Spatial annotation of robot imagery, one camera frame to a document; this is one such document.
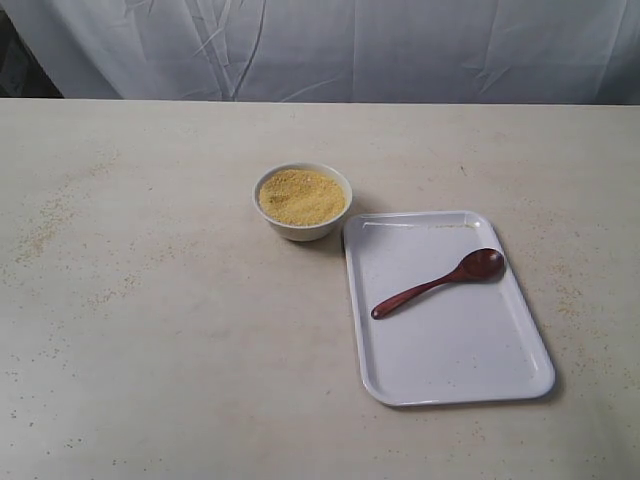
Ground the dark brown wooden spoon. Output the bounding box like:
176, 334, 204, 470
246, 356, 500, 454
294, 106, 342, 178
371, 248, 506, 320

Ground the yellow-brown granular grain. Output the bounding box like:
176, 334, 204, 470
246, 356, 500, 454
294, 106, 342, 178
258, 169, 347, 227

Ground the white ceramic bowl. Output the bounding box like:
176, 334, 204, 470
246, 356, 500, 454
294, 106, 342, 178
253, 163, 353, 242

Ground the white rectangular plastic tray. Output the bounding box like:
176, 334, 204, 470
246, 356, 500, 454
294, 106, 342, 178
343, 211, 556, 407

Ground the white backdrop cloth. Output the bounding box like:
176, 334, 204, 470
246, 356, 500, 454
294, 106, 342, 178
1, 0, 639, 105

